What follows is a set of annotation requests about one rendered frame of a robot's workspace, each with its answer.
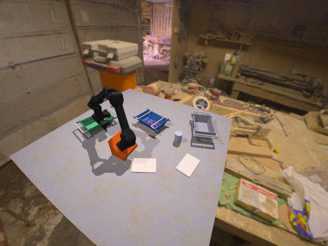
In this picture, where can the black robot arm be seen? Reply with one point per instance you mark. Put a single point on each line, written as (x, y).
(116, 99)

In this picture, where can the green plastic tray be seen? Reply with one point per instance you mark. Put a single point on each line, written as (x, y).
(91, 125)

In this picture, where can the blue plastic tray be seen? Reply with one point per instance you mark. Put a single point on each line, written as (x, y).
(150, 117)

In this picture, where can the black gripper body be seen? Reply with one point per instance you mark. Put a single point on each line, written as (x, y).
(100, 117)

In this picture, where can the grey cylinder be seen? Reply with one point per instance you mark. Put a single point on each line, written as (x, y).
(178, 136)

